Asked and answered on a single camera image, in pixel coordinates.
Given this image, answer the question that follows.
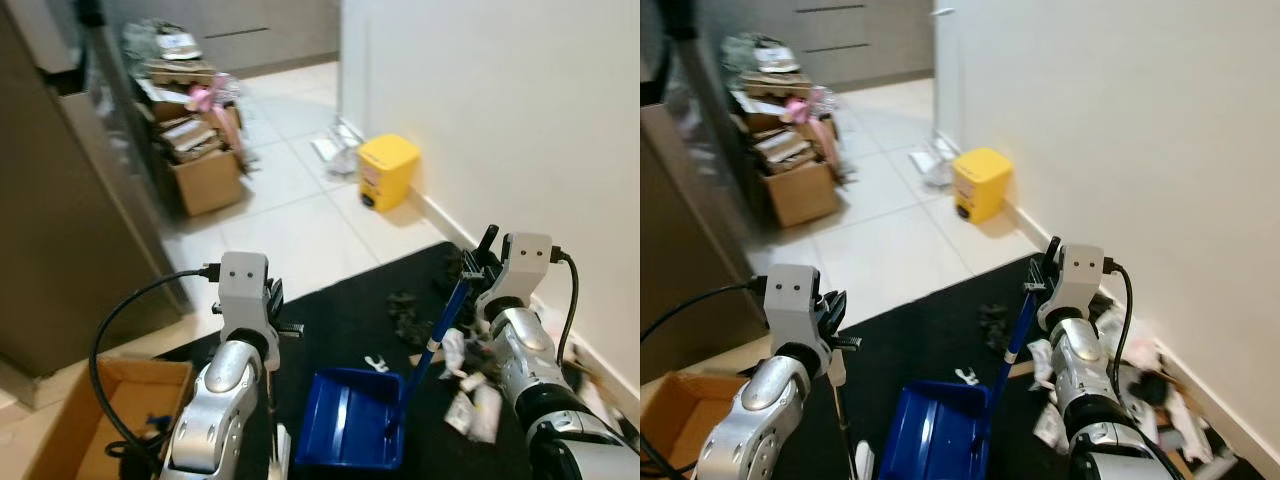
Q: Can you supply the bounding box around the blue plastic dustpan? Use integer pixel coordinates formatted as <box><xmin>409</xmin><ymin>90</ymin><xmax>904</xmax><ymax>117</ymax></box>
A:
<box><xmin>293</xmin><ymin>278</ymin><xmax>473</xmax><ymax>471</ymax></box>
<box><xmin>878</xmin><ymin>288</ymin><xmax>1039</xmax><ymax>480</ymax></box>

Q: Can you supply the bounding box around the black floor mat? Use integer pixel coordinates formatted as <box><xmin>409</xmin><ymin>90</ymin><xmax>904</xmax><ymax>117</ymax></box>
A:
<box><xmin>160</xmin><ymin>240</ymin><xmax>641</xmax><ymax>480</ymax></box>
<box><xmin>755</xmin><ymin>250</ymin><xmax>1280</xmax><ymax>480</ymax></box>

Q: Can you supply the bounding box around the black crumpled cloth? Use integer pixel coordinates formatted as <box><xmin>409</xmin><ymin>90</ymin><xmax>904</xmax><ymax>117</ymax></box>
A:
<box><xmin>388</xmin><ymin>290</ymin><xmax>431</xmax><ymax>346</ymax></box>
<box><xmin>978</xmin><ymin>303</ymin><xmax>1011</xmax><ymax>351</ymax></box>

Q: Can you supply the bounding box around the yellow pedal bin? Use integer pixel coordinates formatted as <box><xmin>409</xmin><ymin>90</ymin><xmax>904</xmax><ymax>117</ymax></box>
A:
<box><xmin>952</xmin><ymin>147</ymin><xmax>1014</xmax><ymax>224</ymax></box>
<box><xmin>356</xmin><ymin>133</ymin><xmax>421</xmax><ymax>213</ymax></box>

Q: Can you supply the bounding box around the cardboard box full of scraps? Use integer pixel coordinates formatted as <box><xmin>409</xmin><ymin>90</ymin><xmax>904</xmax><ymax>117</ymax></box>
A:
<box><xmin>762</xmin><ymin>160</ymin><xmax>841</xmax><ymax>229</ymax></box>
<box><xmin>168</xmin><ymin>150</ymin><xmax>246</xmax><ymax>218</ymax></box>

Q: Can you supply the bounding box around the white crumpled plastic wrapper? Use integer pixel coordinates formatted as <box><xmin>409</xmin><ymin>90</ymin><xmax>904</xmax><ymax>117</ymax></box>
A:
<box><xmin>440</xmin><ymin>330</ymin><xmax>501</xmax><ymax>446</ymax></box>
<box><xmin>1033</xmin><ymin>340</ymin><xmax>1071</xmax><ymax>451</ymax></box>

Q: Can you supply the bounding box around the white flat mop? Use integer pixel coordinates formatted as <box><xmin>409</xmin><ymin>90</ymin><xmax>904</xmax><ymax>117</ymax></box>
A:
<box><xmin>908</xmin><ymin>135</ymin><xmax>959</xmax><ymax>176</ymax></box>
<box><xmin>310</xmin><ymin>118</ymin><xmax>363</xmax><ymax>166</ymax></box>

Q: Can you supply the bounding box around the grey steel fridge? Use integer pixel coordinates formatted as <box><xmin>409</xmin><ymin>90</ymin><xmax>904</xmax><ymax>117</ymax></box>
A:
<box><xmin>640</xmin><ymin>0</ymin><xmax>771</xmax><ymax>356</ymax></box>
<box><xmin>0</xmin><ymin>0</ymin><xmax>191</xmax><ymax>379</ymax></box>

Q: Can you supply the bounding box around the flat brown cardboard carton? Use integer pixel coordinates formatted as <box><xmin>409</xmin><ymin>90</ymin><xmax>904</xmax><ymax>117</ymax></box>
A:
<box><xmin>738</xmin><ymin>70</ymin><xmax>809</xmax><ymax>101</ymax></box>
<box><xmin>140</xmin><ymin>60</ymin><xmax>217</xmax><ymax>91</ymax></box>

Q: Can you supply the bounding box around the grey drawer cabinet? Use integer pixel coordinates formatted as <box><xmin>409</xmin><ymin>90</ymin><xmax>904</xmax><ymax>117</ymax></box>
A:
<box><xmin>100</xmin><ymin>0</ymin><xmax>341</xmax><ymax>79</ymax></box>
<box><xmin>700</xmin><ymin>0</ymin><xmax>936</xmax><ymax>91</ymax></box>

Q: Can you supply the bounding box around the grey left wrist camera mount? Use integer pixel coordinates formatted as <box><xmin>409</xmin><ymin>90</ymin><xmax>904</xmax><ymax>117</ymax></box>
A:
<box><xmin>765</xmin><ymin>265</ymin><xmax>823</xmax><ymax>351</ymax></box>
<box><xmin>218</xmin><ymin>252</ymin><xmax>273</xmax><ymax>341</ymax></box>

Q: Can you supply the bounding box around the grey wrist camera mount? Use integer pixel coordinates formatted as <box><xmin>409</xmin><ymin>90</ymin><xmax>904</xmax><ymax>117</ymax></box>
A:
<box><xmin>497</xmin><ymin>233</ymin><xmax>556</xmax><ymax>311</ymax></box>
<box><xmin>218</xmin><ymin>252</ymin><xmax>273</xmax><ymax>341</ymax></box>
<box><xmin>765</xmin><ymin>265</ymin><xmax>823</xmax><ymax>351</ymax></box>
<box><xmin>1045</xmin><ymin>245</ymin><xmax>1106</xmax><ymax>326</ymax></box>

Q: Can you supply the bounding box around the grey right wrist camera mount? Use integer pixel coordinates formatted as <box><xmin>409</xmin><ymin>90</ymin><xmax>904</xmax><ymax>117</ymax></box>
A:
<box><xmin>1045</xmin><ymin>245</ymin><xmax>1106</xmax><ymax>326</ymax></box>
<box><xmin>497</xmin><ymin>233</ymin><xmax>556</xmax><ymax>311</ymax></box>

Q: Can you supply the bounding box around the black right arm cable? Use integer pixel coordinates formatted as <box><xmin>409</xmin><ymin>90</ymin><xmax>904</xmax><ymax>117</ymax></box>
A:
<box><xmin>550</xmin><ymin>248</ymin><xmax>581</xmax><ymax>371</ymax></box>
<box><xmin>1103</xmin><ymin>260</ymin><xmax>1135</xmax><ymax>391</ymax></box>

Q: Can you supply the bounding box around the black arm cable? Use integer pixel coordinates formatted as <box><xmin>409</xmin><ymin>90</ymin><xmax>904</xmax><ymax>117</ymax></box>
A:
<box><xmin>550</xmin><ymin>248</ymin><xmax>581</xmax><ymax>371</ymax></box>
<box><xmin>88</xmin><ymin>264</ymin><xmax>223</xmax><ymax>471</ymax></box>
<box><xmin>640</xmin><ymin>278</ymin><xmax>771</xmax><ymax>346</ymax></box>
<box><xmin>1103</xmin><ymin>260</ymin><xmax>1135</xmax><ymax>391</ymax></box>

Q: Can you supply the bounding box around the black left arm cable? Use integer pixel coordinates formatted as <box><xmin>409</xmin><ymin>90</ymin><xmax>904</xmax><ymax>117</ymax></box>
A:
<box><xmin>640</xmin><ymin>278</ymin><xmax>771</xmax><ymax>346</ymax></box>
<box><xmin>88</xmin><ymin>264</ymin><xmax>223</xmax><ymax>471</ymax></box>

